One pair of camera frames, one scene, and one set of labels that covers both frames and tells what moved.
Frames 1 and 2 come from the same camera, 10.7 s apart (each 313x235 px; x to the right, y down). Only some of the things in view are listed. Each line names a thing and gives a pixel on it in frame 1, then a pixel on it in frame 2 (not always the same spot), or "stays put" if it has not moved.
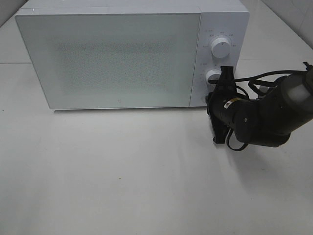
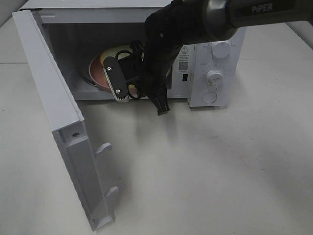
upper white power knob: [221, 47] stays put
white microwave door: [114, 60] → [67, 124]
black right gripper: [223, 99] → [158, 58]
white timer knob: [212, 77] stays put
